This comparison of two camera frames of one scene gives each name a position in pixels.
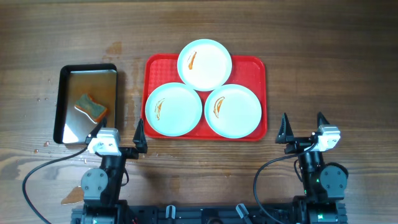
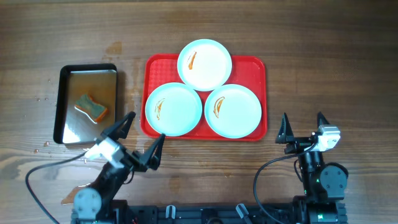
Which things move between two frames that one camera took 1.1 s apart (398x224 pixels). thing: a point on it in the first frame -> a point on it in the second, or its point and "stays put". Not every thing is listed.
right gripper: [286, 135] stays put
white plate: [204, 65] stays put
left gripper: [140, 142] -> [138, 162]
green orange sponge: [91, 107] stays put
